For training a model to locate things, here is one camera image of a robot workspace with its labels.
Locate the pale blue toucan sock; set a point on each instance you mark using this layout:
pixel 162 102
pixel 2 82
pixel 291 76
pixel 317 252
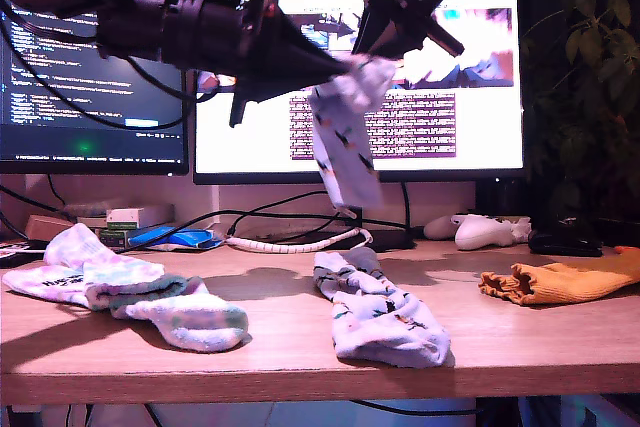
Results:
pixel 380 327
pixel 345 147

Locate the beige box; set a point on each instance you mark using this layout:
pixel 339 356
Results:
pixel 45 227

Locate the black monitor stand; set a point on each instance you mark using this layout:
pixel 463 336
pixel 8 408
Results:
pixel 356 219

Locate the black pouch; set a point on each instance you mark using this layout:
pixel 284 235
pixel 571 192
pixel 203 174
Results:
pixel 565 244

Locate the pastel tie-dye sock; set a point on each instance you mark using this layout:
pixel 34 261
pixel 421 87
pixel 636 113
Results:
pixel 115 267
pixel 200 322

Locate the white box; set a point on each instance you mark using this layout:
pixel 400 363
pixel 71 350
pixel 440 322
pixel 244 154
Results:
pixel 145 217

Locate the green and white small boxes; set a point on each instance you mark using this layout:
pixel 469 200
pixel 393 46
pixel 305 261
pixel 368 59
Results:
pixel 112 239

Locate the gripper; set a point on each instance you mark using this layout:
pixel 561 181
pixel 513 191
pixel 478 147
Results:
pixel 210 32

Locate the white game controller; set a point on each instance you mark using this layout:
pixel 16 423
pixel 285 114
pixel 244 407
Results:
pixel 480 232

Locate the monitor showing white screen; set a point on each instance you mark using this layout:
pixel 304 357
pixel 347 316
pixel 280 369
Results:
pixel 475 137

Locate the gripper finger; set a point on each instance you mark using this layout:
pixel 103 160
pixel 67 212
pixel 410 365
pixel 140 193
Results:
pixel 372 27
pixel 400 39

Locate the green leafy houseplant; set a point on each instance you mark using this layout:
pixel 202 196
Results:
pixel 585 122

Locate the yellow frilly-cuff sock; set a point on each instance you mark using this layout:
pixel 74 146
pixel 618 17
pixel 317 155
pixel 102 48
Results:
pixel 575 284

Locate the blue pouch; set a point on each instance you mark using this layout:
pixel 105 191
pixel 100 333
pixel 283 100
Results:
pixel 190 239

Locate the small orange object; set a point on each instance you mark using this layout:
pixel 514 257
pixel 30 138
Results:
pixel 624 249

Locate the monitor showing dark code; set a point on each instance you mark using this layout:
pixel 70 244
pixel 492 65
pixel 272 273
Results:
pixel 50 72

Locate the printed magazine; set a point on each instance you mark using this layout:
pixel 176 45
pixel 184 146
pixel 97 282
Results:
pixel 15 252

